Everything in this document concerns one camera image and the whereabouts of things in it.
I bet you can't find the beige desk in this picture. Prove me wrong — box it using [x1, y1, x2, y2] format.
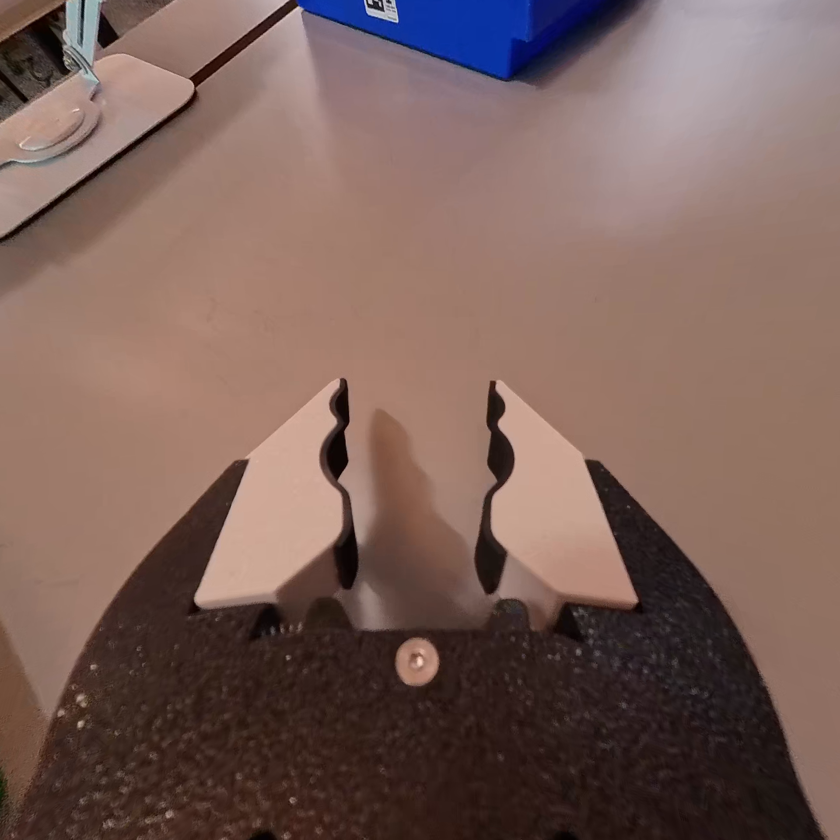
[0, 0, 840, 840]

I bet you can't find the monitor stand base plate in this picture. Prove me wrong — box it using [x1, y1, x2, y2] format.
[0, 54, 196, 240]

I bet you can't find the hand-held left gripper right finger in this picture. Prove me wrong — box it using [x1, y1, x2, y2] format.
[474, 379, 640, 632]

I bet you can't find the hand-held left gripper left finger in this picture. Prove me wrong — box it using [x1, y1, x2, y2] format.
[194, 378, 359, 632]

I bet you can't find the blue plastic box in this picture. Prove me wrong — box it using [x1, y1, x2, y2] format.
[297, 0, 623, 81]

